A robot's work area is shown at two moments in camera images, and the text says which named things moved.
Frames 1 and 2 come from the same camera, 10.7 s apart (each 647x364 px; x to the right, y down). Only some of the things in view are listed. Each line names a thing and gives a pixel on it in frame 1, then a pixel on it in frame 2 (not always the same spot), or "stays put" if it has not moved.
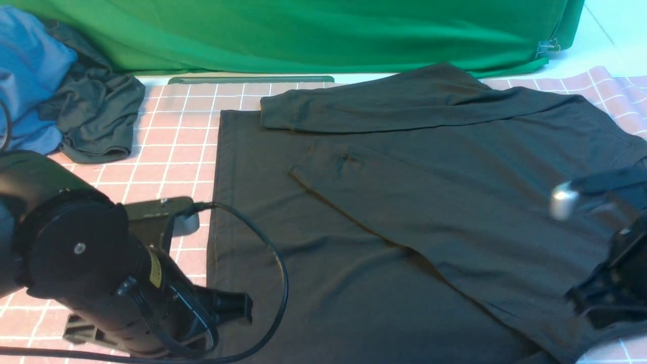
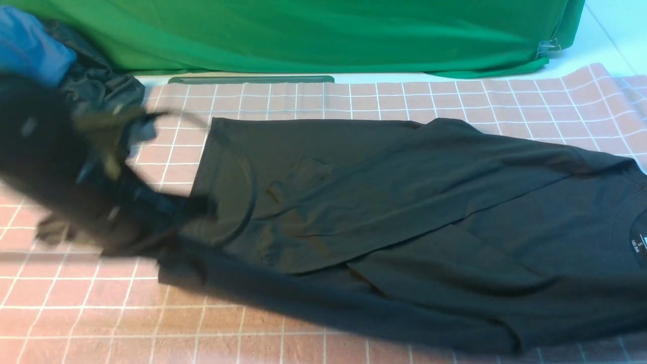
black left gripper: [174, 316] → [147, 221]
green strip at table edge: [208, 79] stays put
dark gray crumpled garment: [94, 111] stays put
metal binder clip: [548, 46] stays put
